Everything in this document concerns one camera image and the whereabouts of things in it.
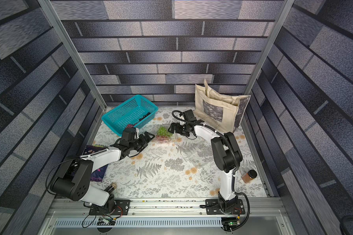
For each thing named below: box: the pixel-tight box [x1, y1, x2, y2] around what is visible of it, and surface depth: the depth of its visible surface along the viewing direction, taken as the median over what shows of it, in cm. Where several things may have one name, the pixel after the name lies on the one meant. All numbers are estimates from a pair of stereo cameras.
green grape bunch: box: [156, 126, 174, 137], surface depth 100 cm
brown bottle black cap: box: [241, 169, 258, 184], surface depth 77 cm
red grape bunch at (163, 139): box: [155, 135, 172, 143], surface depth 97 cm
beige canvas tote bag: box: [193, 79, 251, 133], surface depth 95 cm
